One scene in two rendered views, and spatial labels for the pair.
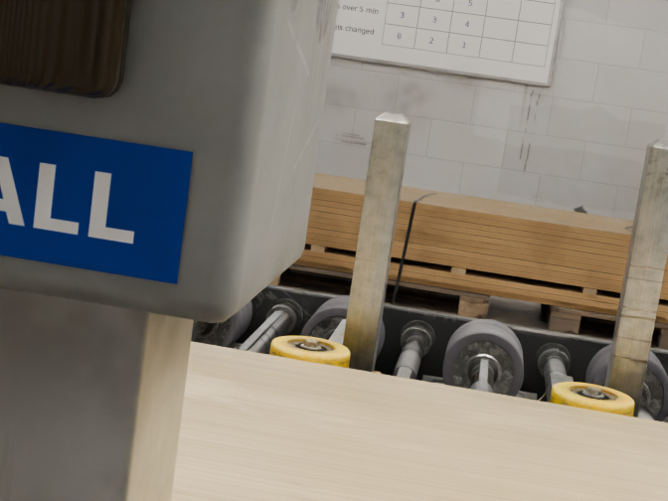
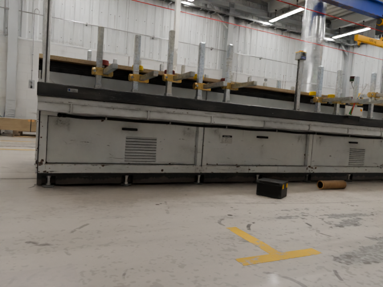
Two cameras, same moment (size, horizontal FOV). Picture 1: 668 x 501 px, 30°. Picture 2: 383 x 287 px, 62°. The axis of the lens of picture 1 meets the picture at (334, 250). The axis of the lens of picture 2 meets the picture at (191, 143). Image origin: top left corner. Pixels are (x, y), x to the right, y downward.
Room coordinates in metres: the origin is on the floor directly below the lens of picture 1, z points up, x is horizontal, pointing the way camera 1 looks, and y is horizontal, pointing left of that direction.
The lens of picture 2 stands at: (-1.73, 2.38, 0.49)
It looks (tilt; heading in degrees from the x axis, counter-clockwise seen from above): 3 degrees down; 327
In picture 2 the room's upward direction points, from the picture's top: 4 degrees clockwise
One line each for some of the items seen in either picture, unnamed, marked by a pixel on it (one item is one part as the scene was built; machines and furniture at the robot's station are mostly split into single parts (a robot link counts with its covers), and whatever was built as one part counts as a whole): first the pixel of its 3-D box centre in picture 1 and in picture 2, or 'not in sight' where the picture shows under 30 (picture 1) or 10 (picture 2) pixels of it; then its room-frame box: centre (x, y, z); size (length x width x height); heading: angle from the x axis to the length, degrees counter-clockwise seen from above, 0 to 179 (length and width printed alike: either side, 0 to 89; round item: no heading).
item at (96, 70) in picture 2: not in sight; (102, 72); (0.42, 1.75, 0.81); 0.14 x 0.06 x 0.05; 83
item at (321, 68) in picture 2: not in sight; (318, 91); (0.19, -0.21, 0.90); 0.04 x 0.04 x 0.48; 83
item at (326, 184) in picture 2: not in sight; (331, 184); (0.07, -0.35, 0.04); 0.30 x 0.08 x 0.08; 83
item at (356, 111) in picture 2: not in sight; (354, 111); (0.11, -0.68, 0.75); 0.26 x 0.01 x 0.10; 83
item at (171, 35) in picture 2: not in sight; (170, 63); (0.37, 1.28, 0.94); 0.04 x 0.04 x 0.48; 83
